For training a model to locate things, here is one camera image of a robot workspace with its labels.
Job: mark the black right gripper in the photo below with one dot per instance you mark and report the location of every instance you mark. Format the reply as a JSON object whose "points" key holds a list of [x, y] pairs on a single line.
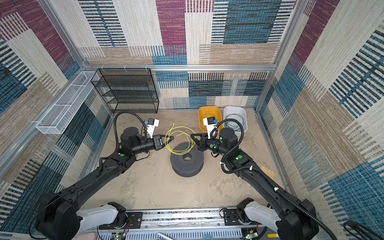
{"points": [[202, 143]]}

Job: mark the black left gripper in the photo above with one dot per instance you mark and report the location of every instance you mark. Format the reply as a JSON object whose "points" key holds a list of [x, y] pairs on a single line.
{"points": [[157, 141]]}

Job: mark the dark grey cable spool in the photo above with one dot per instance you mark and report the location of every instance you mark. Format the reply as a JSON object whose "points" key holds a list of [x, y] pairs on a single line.
{"points": [[188, 164]]}

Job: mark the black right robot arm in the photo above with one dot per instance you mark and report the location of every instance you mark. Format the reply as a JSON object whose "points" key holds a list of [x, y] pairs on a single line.
{"points": [[235, 161]]}

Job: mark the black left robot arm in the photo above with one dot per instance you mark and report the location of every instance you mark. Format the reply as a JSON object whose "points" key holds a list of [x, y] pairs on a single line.
{"points": [[131, 143]]}

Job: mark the yellow plastic bin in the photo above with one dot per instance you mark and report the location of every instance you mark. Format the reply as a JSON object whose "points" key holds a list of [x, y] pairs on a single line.
{"points": [[206, 112]]}

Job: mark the white plastic bin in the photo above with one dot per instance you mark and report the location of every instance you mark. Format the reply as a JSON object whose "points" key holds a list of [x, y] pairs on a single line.
{"points": [[237, 113]]}

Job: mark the black mesh shelf rack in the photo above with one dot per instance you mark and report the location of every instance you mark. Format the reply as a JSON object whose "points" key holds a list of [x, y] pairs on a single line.
{"points": [[131, 89]]}

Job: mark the yellow handheld device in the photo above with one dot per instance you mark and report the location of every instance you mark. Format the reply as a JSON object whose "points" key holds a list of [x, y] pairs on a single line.
{"points": [[271, 174]]}

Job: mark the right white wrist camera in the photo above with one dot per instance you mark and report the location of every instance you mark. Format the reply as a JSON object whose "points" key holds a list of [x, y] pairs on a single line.
{"points": [[211, 124]]}

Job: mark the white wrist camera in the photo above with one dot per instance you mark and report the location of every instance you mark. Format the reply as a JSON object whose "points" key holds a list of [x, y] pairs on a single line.
{"points": [[151, 124], [211, 124]]}

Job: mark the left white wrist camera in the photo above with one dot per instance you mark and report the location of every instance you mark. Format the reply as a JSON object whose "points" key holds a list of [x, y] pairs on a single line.
{"points": [[151, 124]]}

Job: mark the aluminium mounting rail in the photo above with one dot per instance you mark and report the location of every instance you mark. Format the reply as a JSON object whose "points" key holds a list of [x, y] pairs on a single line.
{"points": [[186, 222]]}

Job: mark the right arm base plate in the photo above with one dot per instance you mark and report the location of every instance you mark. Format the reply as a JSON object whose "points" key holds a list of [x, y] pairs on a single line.
{"points": [[231, 218]]}

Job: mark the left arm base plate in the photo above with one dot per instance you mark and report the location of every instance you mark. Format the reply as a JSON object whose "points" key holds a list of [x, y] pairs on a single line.
{"points": [[133, 221]]}

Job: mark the white wire mesh tray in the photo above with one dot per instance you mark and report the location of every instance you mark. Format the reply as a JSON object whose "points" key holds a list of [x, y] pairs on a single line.
{"points": [[59, 116]]}

